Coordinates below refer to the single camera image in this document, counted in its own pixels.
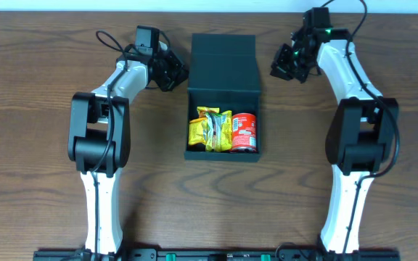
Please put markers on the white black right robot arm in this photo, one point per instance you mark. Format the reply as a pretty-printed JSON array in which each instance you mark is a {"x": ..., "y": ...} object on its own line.
[{"x": 361, "y": 134}]

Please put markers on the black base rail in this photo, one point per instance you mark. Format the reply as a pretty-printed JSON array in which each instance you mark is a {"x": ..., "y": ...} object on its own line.
[{"x": 288, "y": 254}]

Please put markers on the black gift box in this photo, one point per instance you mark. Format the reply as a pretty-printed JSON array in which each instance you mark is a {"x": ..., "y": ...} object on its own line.
[{"x": 224, "y": 73}]

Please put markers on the yellow snack bar wrapper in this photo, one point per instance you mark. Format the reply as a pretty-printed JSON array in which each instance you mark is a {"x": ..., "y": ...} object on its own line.
[{"x": 226, "y": 140}]

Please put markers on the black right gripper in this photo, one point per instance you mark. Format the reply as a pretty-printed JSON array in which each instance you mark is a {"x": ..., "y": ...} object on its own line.
[{"x": 284, "y": 63}]

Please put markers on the green yellow snack bar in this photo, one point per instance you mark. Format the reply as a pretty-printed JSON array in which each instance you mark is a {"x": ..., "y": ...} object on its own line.
[{"x": 213, "y": 143}]

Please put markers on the orange yellow snack packet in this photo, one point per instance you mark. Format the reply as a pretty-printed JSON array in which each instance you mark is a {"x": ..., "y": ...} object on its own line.
[{"x": 202, "y": 111}]

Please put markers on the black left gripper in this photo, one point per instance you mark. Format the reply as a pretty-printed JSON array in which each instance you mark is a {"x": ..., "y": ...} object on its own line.
[{"x": 173, "y": 72}]

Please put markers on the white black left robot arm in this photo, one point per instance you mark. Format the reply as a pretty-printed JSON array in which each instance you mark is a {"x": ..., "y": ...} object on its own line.
[{"x": 99, "y": 141}]

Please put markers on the small yellow snack packet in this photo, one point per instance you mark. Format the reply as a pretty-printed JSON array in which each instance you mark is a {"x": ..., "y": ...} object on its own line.
[{"x": 198, "y": 129}]

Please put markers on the red soda can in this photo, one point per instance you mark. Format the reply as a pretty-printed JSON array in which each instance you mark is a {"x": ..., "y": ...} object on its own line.
[{"x": 244, "y": 137}]

